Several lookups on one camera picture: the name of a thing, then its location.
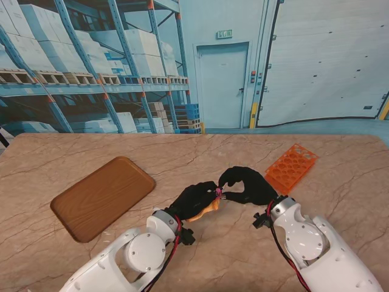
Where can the brown wooden tray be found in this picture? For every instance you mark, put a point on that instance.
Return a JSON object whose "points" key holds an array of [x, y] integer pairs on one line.
{"points": [[100, 194]]}

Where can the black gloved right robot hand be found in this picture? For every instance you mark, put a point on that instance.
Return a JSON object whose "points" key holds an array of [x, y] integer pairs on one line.
{"points": [[258, 188]]}

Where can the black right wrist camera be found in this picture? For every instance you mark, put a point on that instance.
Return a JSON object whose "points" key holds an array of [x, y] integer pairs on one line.
{"points": [[261, 221]]}

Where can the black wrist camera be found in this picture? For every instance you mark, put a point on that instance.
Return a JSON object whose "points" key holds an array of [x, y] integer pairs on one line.
{"points": [[261, 221], [187, 237]]}

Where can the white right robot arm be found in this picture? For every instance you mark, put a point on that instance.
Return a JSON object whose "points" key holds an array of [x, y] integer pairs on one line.
{"points": [[316, 249]]}

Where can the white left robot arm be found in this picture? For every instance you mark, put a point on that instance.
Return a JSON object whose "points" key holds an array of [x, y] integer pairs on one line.
{"points": [[127, 261]]}

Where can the pink rubber band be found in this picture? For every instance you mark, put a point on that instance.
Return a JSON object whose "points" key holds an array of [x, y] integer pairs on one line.
{"points": [[218, 192]]}

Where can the yellow cloth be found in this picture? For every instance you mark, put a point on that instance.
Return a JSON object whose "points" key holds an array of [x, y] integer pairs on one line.
{"points": [[209, 210]]}

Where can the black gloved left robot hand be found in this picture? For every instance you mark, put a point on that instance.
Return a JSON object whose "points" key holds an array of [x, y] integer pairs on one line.
{"points": [[191, 202]]}

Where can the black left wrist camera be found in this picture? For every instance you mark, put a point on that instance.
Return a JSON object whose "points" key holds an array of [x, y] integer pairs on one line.
{"points": [[187, 237]]}

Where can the orange test tube rack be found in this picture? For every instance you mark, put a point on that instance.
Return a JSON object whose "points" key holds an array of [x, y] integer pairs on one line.
{"points": [[291, 170]]}

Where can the printed warehouse backdrop banner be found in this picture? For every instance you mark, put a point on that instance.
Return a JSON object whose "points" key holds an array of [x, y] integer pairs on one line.
{"points": [[194, 61]]}

